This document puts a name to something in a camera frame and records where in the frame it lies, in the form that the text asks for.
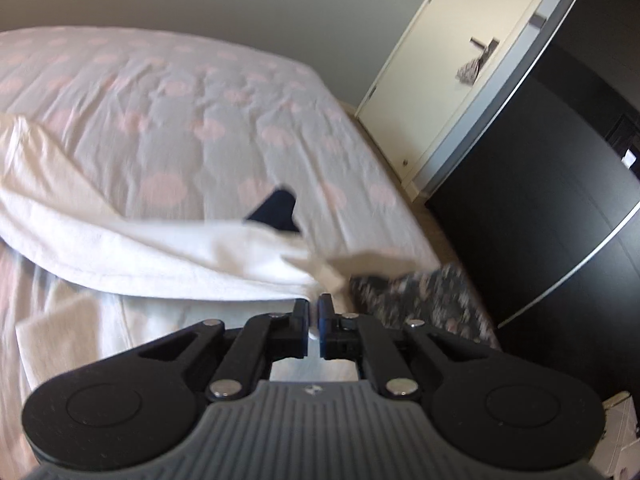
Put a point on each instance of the bed with pink dotted sheet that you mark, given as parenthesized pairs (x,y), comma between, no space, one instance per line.
(225,110)

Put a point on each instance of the white door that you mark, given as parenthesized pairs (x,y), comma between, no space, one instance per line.
(440,60)

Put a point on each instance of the white box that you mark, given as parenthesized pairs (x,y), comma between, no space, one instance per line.
(622,435)

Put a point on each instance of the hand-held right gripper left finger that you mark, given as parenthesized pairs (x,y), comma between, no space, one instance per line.
(300,330)

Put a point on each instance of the white ribbed cloth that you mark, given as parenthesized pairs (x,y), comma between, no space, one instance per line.
(60,330)

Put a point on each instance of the black wardrobe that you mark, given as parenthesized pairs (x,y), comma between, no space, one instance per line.
(550,185)

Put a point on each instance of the grey tassel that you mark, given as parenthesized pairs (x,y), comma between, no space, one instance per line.
(469,71)

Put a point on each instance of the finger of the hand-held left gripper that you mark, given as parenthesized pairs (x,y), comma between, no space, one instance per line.
(275,210)

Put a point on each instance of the white t-shirt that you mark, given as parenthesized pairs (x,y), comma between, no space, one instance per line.
(150,260)

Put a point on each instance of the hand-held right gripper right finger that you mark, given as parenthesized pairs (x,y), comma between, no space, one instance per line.
(326,332)

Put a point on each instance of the dark floral cloth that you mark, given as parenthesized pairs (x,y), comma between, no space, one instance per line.
(425,300)

